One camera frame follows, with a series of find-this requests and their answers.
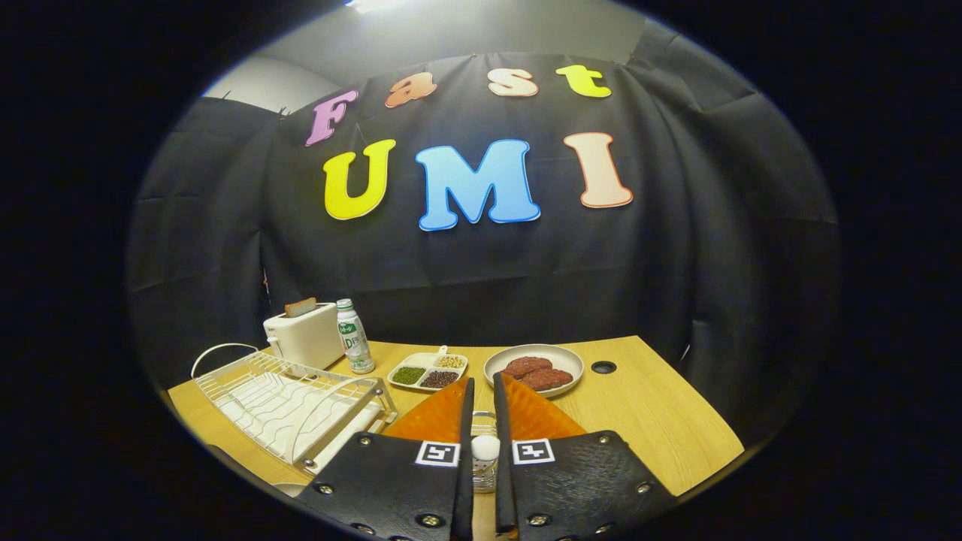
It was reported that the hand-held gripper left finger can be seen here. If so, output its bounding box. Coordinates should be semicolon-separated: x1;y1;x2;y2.
293;377;476;541

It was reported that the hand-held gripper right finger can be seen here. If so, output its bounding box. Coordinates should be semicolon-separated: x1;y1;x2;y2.
492;372;677;541

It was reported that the metal wire basket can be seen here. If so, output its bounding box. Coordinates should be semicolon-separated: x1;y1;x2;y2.
471;410;499;494

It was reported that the white wire dish rack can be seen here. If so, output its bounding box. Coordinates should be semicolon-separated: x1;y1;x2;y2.
190;343;399;476

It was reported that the beige plate with meat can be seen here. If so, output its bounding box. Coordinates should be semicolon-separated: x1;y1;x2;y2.
483;343;585;399

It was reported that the brown meat patty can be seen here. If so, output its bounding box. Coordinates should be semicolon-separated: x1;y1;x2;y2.
501;356;553;379
521;368;574;391

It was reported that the white divided tray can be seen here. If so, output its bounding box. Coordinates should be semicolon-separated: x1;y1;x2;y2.
387;346;469;393

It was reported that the white bottle with green label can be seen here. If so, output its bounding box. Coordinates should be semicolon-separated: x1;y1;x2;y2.
336;298;376;375

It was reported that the white drip tray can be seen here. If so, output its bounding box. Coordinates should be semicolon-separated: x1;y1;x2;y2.
225;372;384;463

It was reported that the white toaster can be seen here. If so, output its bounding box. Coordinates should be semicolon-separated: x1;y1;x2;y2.
262;302;346;370

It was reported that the black backdrop cloth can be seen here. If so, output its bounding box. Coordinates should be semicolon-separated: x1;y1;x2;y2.
124;53;839;452

